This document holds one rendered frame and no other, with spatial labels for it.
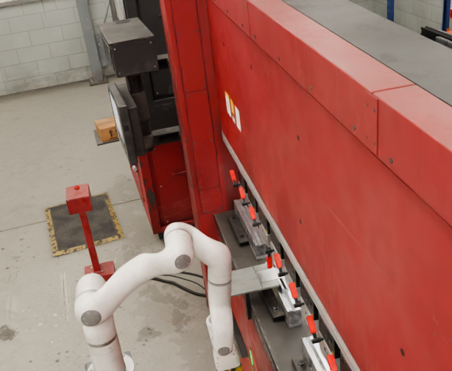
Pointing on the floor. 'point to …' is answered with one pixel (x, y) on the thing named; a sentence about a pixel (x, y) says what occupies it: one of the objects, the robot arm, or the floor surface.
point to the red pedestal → (80, 206)
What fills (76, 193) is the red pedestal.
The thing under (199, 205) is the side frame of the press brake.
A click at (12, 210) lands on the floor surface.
